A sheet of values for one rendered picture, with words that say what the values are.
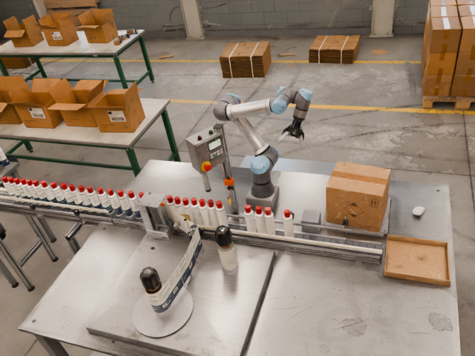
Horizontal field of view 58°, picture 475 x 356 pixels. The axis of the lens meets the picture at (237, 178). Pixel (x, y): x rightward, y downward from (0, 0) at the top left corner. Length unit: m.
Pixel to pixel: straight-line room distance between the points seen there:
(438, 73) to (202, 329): 3.94
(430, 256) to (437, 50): 3.03
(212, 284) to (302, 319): 0.49
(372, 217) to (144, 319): 1.30
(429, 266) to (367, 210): 0.41
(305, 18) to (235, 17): 1.22
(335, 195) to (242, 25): 5.75
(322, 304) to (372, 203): 0.60
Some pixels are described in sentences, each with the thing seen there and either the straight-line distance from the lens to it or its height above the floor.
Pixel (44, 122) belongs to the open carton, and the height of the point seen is 0.84.
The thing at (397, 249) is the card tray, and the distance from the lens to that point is 2.46.
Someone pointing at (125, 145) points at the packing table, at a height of 0.77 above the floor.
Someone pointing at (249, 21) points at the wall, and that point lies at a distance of 7.77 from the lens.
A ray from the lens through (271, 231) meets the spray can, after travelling 2.40.
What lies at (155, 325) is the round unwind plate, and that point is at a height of 0.89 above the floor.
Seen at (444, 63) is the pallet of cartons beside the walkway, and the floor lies 0.53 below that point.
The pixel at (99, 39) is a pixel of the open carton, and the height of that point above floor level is 0.84.
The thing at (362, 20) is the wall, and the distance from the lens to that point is 7.39.
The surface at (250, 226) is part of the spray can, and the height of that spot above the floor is 0.96.
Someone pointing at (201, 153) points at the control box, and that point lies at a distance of 2.23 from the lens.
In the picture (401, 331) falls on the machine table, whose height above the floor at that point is 0.83.
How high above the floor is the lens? 2.64
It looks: 38 degrees down
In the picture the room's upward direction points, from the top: 10 degrees counter-clockwise
